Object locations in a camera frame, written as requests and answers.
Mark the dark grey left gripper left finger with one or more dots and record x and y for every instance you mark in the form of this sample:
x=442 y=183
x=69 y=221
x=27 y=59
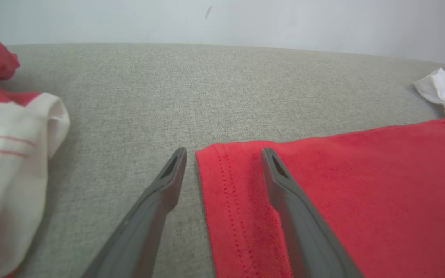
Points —
x=141 y=235

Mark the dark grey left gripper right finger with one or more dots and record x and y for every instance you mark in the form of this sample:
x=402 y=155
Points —
x=311 y=239

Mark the red jersey with white sleeves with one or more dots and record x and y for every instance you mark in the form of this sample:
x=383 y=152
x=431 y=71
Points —
x=381 y=200

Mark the red shorts with white stripes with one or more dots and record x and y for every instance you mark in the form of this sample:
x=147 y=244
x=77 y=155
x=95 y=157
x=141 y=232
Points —
x=6 y=162

